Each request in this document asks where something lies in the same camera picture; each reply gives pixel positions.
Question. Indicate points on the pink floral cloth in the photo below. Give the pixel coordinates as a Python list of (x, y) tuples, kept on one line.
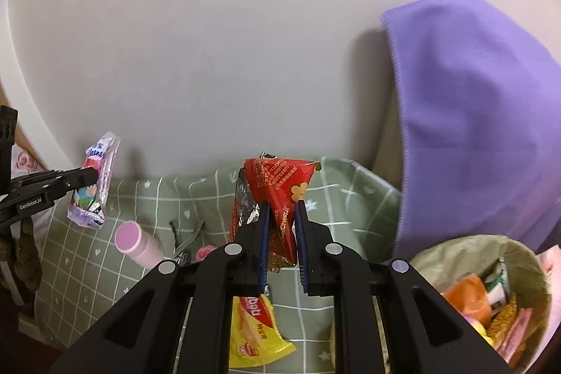
[(550, 264)]

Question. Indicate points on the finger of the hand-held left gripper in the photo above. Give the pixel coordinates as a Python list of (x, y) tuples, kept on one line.
[(65, 179)]

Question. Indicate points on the pink bottle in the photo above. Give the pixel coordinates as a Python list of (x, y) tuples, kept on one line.
[(136, 244)]

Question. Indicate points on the tissue pack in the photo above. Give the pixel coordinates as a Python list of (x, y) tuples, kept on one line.
[(98, 198)]

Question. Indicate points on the yellow snack packet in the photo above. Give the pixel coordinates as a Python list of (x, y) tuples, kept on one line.
[(254, 334)]

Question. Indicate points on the gold and red candy packet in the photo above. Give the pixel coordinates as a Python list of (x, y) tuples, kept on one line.
[(504, 319)]

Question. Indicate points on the green checked cloth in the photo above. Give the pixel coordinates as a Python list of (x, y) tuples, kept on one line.
[(342, 225)]

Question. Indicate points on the white plastic bag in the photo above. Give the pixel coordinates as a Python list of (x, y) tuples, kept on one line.
[(26, 161)]

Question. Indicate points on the green and white carton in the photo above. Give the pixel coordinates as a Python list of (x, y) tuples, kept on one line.
[(497, 288)]

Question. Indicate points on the dark red garment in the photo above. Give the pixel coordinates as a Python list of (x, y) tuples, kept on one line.
[(17, 339)]

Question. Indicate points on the red snack packet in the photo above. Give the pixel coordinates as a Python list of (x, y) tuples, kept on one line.
[(276, 190)]

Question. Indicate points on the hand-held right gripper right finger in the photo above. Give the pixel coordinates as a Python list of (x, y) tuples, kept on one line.
[(302, 255)]

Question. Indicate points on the purple cloth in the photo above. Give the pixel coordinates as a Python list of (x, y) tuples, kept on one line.
[(473, 115)]

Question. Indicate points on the small yellow wrapper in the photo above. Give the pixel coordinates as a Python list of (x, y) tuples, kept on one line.
[(482, 332)]

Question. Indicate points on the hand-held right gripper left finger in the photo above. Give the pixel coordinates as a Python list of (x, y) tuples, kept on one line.
[(264, 251)]

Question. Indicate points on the pink snack packet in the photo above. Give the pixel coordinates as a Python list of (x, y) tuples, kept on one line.
[(519, 330)]

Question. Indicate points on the orange snack packet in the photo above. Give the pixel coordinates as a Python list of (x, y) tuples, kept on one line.
[(466, 297)]

